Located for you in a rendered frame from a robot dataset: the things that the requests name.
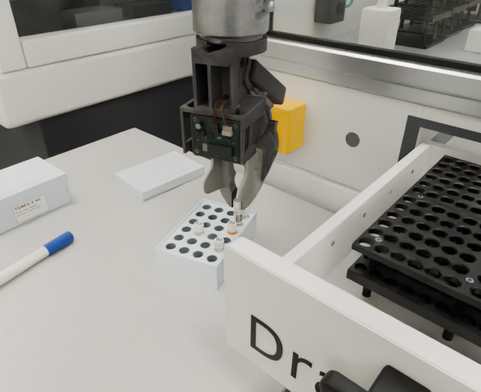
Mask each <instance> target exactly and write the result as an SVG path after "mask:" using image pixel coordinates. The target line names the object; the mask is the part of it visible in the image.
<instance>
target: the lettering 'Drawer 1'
mask: <svg viewBox="0 0 481 392"><path fill-rule="evenodd" d="M256 322H257V323H258V324H260V325H261V326H263V327H265V328H266V329H267V330H268V331H269V332H270V333H271V334H272V335H273V337H274V339H275V341H276V345H277V350H276V353H275V354H274V355H269V354H267V353H266V352H264V351H262V350H261V349H260V348H258V347H256ZM250 346H251V347H252V348H254V349H255V350H257V351H258V352H259V353H260V354H262V355H264V356H265V357H267V358H268V359H271V360H274V361H277V360H279V359H280V358H281V356H282V352H283V348H282V344H281V340H280V339H279V337H278V336H277V334H276V333H275V332H274V331H273V330H272V329H271V328H270V327H269V326H268V325H266V324H265V323H264V322H263V321H261V320H259V319H258V318H256V317H254V316H253V315H252V314H251V329H250ZM299 362H303V363H305V364H306V365H308V366H309V367H310V368H312V363H310V361H308V360H306V359H303V358H298V354H297V353H295V352H293V356H292V364H291V376H293V377H294V378H295V379H296V373H297V367H298V363H299ZM315 391H316V392H321V390H320V387H319V382H317V383H316V384H315Z"/></svg>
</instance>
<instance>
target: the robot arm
mask: <svg viewBox="0 0 481 392"><path fill-rule="evenodd" d="M191 2H192V17H193V31H194V32H195V33H196V34H197V35H196V45H197V46H194V47H192V48H191V61H192V73H193V99H192V100H190V101H189V102H187V103H185V104H184V105H182V106H181V107H180V119H181V129H182V139H183V153H187V152H189V151H190V150H191V149H193V154H194V155H195V156H202V157H206V158H210V159H211V167H210V169H209V171H208V173H207V176H206V177H205V179H204V184H203V189H204V193H205V194H210V193H212V192H214V191H217V190H219V191H220V192H221V195H222V197H223V198H224V199H225V201H226V202H227V204H228V206H229V207H232V208H233V201H234V199H235V198H236V195H237V191H238V201H239V202H241V210H245V209H246V208H248V207H249V206H250V204H251V203H252V202H253V200H254V199H255V198H256V196H257V195H258V193H259V191H260V188H261V187H262V185H263V182H264V181H265V179H266V176H267V174H268V173H269V171H270V168H271V166H272V164H273V162H274V160H275V158H276V156H277V151H278V147H279V138H278V133H277V124H278V121H275V120H272V113H271V108H272V107H273V106H274V104H277V105H282V104H283V103H284V97H285V93H286V87H285V86H284V85H283V84H282V83H281V82H280V81H279V80H278V79H277V78H275V77H274V76H273V75H272V74H271V73H270V72H269V71H268V70H267V69H266V68H264V67H263V66H262V65H261V64H260V63H259V62H258V61H257V60H256V59H252V58H250V56H254V55H258V54H262V53H264V52H265V51H267V35H266V32H267V31H268V30H269V24H270V12H272V11H274V9H275V3H274V1H272V0H191ZM189 116H190V123H191V134H192V137H191V138H189V139H188V140H186V124H185V119H187V118H188V117H189ZM234 163H235V164H239V165H242V166H244V168H245V171H244V175H243V178H242V181H241V184H240V185H239V190H238V188H237V187H236V185H235V175H236V171H235V169H234Z"/></svg>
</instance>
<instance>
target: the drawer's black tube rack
mask: <svg viewBox="0 0 481 392"><path fill-rule="evenodd" d="M430 179H431V180H430ZM462 181H463V182H462ZM423 185H424V186H423ZM477 186H478V187H477ZM416 192H419V193H416ZM407 201H410V202H407ZM397 208H401V209H403V210H399V209H397ZM389 216H393V217H396V219H393V218H390V217H389ZM380 225H386V226H388V227H383V226H380ZM370 233H375V234H378V235H379V236H372V235H370ZM363 234H366V235H368V236H371V237H373V238H375V241H377V242H383V243H387V244H388V245H391V246H393V247H395V248H398V249H400V250H402V251H405V252H407V253H408V254H412V255H413V256H415V257H418V258H420V259H422V260H425V261H427V262H429V263H432V264H434V265H437V266H438V267H440V268H443V269H445V270H447V271H450V272H452V273H454V274H456V275H459V276H461V277H463V278H465V280H466V281H467V284H466V285H465V288H464V289H463V290H462V292H461V294H463V292H464V291H465V289H466V287H467V286H468V284H469V283H473V282H475V283H477V284H479V285H481V165H479V164H475V163H471V162H468V161H465V160H462V159H457V158H455V157H451V156H446V155H444V156H443V157H442V158H441V159H440V160H439V161H438V162H437V163H436V164H435V165H433V166H432V167H431V168H430V169H429V170H428V171H427V172H426V173H425V174H424V175H423V176H422V177H421V178H420V179H419V180H418V181H417V182H416V183H415V184H414V185H413V186H412V187H411V188H410V189H409V190H408V191H407V192H406V193H405V194H404V195H403V196H402V197H400V198H399V199H398V200H397V201H396V202H395V203H394V204H393V205H392V206H391V207H390V208H389V209H388V210H387V211H386V212H384V213H383V214H382V215H381V216H380V217H379V218H378V219H377V220H376V221H375V222H374V223H373V224H372V225H371V226H370V227H369V228H368V229H366V230H365V231H364V232H363ZM346 278H348V279H350V280H351V281H353V282H356V283H357V284H359V285H362V286H364V287H363V290H362V296H364V297H370V296H371V291H372V292H375V293H377V294H379V295H380V296H383V297H385V298H386V299H389V300H390V301H392V302H394V303H396V304H398V305H400V306H402V307H404V308H406V309H408V310H409V311H411V312H413V313H415V314H417V315H419V316H421V317H423V318H425V319H427V320H429V321H430V322H432V323H434V324H436V325H438V326H440V327H443V328H444V332H443V334H442V338H443V339H444V340H446V341H451V340H452V338H453V337H454V334H456V335H458V336H459V337H461V338H464V339H465V340H467V341H470V342H472V343H473V344H474V345H477V346H479V347H480V348H481V310H480V309H478V308H476V307H474V306H471V305H469V304H468V303H465V302H463V301H461V300H460V299H456V298H455V297H453V296H450V295H449V294H447V293H444V292H442V291H440V290H438V289H436V288H434V287H431V286H429V285H427V284H425V283H423V282H421V281H418V280H416V279H415V278H412V277H410V276H408V275H406V274H403V273H402V272H400V271H397V270H396V269H394V268H390V267H389V266H387V265H385V264H383V263H381V262H379V261H376V260H374V259H372V258H370V257H368V256H366V255H363V254H362V255H361V256H360V257H359V258H358V259H357V260H356V261H355V262H354V263H353V264H352V265H351V266H350V267H349V268H348V269H347V277H346Z"/></svg>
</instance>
